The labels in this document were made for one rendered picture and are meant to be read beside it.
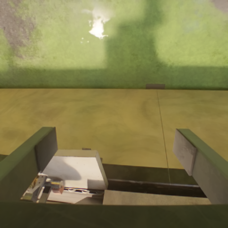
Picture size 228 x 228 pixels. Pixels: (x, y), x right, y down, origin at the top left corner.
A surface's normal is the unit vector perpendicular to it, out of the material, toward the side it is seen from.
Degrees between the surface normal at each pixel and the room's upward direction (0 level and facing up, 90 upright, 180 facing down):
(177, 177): 90
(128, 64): 0
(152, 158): 90
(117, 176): 90
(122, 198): 80
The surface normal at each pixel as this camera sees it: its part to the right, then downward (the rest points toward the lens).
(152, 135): -0.07, -0.77
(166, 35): -0.13, 0.64
